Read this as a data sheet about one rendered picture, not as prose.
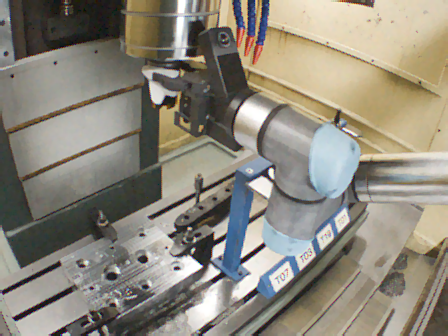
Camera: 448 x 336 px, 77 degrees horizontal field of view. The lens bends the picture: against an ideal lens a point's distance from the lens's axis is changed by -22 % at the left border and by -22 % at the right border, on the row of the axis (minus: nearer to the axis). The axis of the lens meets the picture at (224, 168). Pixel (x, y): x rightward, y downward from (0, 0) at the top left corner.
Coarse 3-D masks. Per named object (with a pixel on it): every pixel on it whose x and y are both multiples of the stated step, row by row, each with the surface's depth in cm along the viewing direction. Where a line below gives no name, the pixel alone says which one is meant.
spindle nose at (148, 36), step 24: (144, 0) 42; (168, 0) 42; (192, 0) 43; (216, 0) 46; (120, 24) 48; (144, 24) 44; (168, 24) 44; (192, 24) 45; (216, 24) 49; (120, 48) 51; (144, 48) 46; (168, 48) 46; (192, 48) 48
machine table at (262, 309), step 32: (160, 224) 105; (224, 224) 108; (256, 224) 109; (352, 224) 117; (64, 256) 88; (256, 256) 98; (320, 256) 101; (0, 288) 74; (32, 288) 77; (64, 288) 79; (192, 288) 87; (224, 288) 88; (288, 288) 92; (32, 320) 69; (64, 320) 71; (192, 320) 78; (224, 320) 79; (256, 320) 83
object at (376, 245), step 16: (368, 208) 137; (384, 208) 134; (400, 208) 132; (416, 208) 130; (368, 224) 132; (384, 224) 130; (400, 224) 128; (352, 240) 130; (368, 240) 128; (384, 240) 126; (400, 240) 124; (336, 256) 127; (352, 256) 126; (368, 256) 124; (384, 256) 122; (368, 272) 120; (384, 272) 118
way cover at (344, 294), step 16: (336, 272) 115; (352, 272) 116; (320, 288) 107; (336, 288) 108; (352, 288) 110; (368, 288) 111; (304, 304) 100; (320, 304) 100; (336, 304) 103; (352, 304) 103; (368, 304) 106; (384, 304) 106; (288, 320) 93; (304, 320) 94; (320, 320) 96; (336, 320) 97; (352, 320) 97; (368, 320) 99; (384, 320) 99
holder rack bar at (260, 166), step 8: (344, 120) 102; (256, 160) 79; (264, 160) 79; (240, 168) 76; (248, 168) 76; (256, 168) 76; (264, 168) 77; (272, 168) 79; (240, 176) 75; (248, 176) 74; (256, 176) 75; (264, 176) 78
